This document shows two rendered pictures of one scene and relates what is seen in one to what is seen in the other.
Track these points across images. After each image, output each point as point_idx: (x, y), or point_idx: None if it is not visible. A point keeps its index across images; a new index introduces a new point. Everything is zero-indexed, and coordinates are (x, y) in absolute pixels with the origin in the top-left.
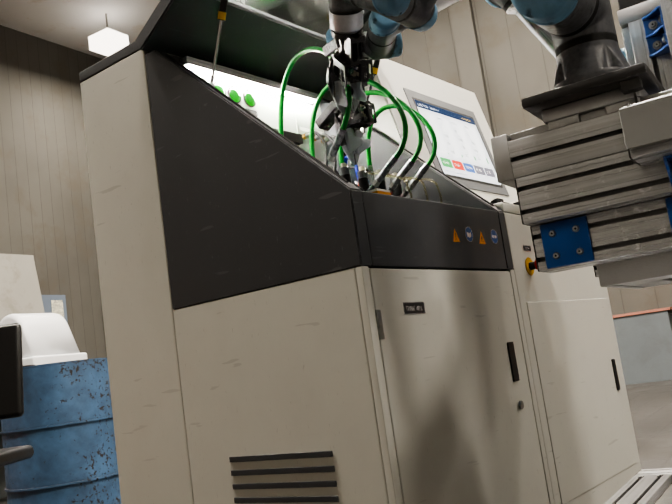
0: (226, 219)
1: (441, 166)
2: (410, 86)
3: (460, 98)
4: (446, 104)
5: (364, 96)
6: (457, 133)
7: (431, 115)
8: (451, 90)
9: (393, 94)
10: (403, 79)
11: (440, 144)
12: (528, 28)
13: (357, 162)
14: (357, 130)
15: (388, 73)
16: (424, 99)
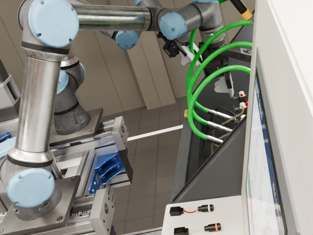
0: None
1: (247, 177)
2: (261, 47)
3: (296, 151)
4: (270, 123)
5: (182, 62)
6: (261, 186)
7: (257, 114)
8: (292, 104)
9: (254, 52)
10: (261, 31)
11: (251, 160)
12: (58, 81)
13: (230, 97)
14: (222, 76)
15: (257, 16)
16: (260, 82)
